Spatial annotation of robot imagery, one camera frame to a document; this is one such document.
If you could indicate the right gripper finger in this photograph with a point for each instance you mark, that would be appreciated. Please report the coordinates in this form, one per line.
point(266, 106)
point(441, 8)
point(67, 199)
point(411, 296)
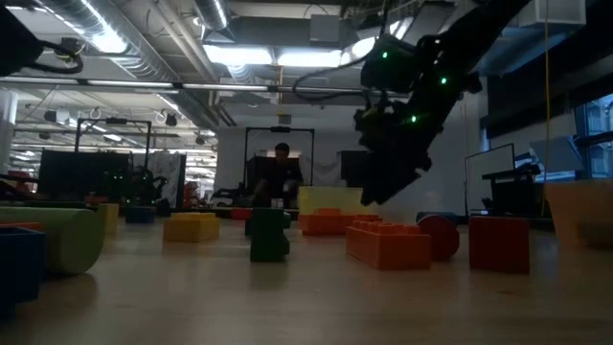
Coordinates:
point(383, 191)

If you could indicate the pink long studded brick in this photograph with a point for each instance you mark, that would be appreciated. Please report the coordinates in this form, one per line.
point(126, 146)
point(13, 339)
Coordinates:
point(388, 246)

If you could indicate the red long studded brick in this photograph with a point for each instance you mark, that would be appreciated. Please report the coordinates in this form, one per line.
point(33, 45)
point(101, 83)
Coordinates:
point(325, 225)

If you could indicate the red cylinder block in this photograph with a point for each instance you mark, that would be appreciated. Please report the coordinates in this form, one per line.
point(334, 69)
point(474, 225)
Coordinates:
point(443, 237)

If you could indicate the green narrow block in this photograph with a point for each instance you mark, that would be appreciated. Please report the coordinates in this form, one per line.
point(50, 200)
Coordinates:
point(268, 237)

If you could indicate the red arch block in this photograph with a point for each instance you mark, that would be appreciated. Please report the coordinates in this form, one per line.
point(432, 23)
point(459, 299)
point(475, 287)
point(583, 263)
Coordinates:
point(499, 244)

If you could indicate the red small studded brick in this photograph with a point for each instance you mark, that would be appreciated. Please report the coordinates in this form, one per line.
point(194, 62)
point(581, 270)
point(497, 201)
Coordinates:
point(241, 213)

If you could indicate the yellow-orange long brick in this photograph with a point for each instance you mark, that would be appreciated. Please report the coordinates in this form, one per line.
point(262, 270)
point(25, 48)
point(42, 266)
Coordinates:
point(191, 227)

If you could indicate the blue small studded brick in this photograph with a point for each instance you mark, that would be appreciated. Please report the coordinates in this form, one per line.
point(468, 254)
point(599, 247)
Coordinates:
point(140, 214)

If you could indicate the yellow arch block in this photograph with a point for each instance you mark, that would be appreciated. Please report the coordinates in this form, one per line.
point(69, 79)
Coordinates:
point(109, 215)

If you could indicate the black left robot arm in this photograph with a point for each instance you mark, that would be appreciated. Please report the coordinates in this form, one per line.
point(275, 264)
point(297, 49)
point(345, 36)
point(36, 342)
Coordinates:
point(16, 43)

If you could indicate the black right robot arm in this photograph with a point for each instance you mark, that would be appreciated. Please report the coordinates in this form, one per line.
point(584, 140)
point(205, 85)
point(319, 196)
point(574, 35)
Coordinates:
point(479, 29)

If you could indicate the yellow transparent bin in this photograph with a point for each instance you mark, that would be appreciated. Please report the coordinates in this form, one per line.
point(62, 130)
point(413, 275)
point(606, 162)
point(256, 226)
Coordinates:
point(330, 199)

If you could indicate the white board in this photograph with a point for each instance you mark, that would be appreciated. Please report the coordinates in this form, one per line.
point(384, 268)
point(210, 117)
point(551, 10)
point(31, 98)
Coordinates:
point(489, 175)

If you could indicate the person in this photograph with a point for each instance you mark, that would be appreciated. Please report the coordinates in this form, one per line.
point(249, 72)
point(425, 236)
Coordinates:
point(280, 175)

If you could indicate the black desk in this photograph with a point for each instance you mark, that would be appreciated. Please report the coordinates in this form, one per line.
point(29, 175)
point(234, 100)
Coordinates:
point(515, 191)

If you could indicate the grey tilted monitor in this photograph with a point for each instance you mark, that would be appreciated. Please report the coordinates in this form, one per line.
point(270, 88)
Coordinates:
point(555, 155)

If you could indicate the orange transparent bin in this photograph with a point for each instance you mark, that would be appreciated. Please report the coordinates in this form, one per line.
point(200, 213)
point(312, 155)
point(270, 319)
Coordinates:
point(582, 211)

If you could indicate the window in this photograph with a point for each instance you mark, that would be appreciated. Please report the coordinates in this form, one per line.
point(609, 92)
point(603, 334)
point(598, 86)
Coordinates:
point(596, 139)

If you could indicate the silver ceiling pipe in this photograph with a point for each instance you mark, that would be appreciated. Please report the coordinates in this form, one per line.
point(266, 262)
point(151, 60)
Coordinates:
point(191, 86)

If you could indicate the white printed sheet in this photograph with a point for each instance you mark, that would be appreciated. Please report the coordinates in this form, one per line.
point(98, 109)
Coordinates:
point(167, 177)

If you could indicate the black partition panel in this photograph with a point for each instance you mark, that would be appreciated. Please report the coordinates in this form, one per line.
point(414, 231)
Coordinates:
point(84, 175)

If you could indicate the light green cylinder block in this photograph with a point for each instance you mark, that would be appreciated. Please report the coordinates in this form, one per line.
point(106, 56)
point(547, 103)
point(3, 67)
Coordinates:
point(48, 239)

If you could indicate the blue long studded brick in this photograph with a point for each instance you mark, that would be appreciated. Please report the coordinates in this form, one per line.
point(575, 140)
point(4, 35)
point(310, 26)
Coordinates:
point(19, 268)

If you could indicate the black metal frame stand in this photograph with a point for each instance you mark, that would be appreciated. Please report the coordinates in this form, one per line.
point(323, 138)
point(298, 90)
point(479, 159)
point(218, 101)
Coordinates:
point(112, 121)
point(280, 129)

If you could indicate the silver ventilation duct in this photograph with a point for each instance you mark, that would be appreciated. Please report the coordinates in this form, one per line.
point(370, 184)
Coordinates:
point(139, 52)

